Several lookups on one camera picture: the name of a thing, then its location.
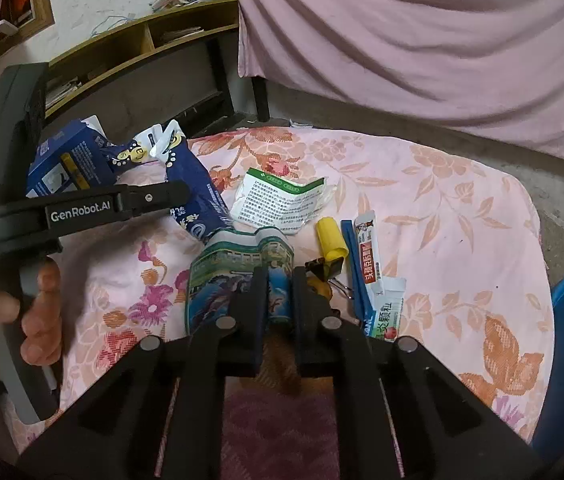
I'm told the person's left hand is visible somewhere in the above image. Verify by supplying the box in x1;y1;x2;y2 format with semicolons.
0;259;63;367

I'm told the red white sachet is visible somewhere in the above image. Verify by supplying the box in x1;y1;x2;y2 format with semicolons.
353;212;385;297

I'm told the blue plastic strip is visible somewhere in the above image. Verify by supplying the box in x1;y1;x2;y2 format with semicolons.
340;219;374;324

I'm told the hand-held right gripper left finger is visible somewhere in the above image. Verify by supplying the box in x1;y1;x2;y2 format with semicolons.
16;266;270;480

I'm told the blue cord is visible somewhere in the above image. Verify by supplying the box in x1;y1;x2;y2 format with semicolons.
90;14;135;38

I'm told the green blue printed wrapper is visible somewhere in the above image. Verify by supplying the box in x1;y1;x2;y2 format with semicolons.
185;226;295;337

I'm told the dark red patterned cloth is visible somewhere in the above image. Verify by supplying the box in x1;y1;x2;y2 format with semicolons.
222;377;339;480

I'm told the wooden shelf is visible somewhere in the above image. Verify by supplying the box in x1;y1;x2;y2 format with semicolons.
43;0;241;117

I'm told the blue cardboard box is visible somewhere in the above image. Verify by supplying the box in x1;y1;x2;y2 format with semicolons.
26;118;118;199

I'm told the dark blue snack bag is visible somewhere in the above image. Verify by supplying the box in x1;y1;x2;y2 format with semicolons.
106;121;235;241

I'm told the pink floral blanket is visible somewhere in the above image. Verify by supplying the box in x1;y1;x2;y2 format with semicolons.
6;127;556;457

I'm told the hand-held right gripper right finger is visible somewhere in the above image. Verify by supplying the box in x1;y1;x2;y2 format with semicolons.
291;266;534;480

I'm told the pink hanging sheet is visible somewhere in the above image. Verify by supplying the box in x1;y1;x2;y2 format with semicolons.
219;0;564;174

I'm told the green white sachet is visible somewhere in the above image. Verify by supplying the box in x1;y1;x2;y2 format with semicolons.
362;276;407;344

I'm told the black binder clip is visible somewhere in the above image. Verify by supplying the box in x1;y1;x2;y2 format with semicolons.
305;257;355;298

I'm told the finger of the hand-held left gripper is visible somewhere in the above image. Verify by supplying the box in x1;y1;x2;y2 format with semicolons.
113;180;191;222

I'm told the white green printed packet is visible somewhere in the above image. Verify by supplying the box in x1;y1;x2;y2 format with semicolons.
231;167;347;236

